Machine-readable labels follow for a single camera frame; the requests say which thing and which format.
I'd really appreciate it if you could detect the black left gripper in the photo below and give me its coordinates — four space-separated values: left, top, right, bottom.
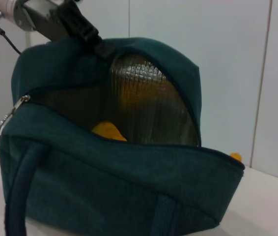
22 0 115 59

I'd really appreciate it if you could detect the yellow banana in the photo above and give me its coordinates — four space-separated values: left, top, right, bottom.
91 120 243 163

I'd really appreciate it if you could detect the dark teal fabric bag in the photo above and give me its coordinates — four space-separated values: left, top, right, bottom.
0 36 246 236

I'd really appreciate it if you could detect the left arm grey cable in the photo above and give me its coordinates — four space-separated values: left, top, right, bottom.
0 23 22 55

